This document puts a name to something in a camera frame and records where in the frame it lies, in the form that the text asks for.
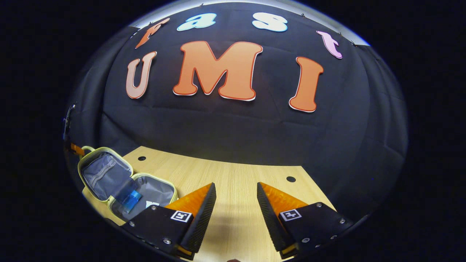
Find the blue skin care bottle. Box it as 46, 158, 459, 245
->
116, 187, 143, 214

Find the black backdrop cloth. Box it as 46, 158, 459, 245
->
65, 2, 409, 233

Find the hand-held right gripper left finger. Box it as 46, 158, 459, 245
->
122, 182, 217, 260

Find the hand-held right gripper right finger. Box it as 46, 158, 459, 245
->
257, 182, 354, 259

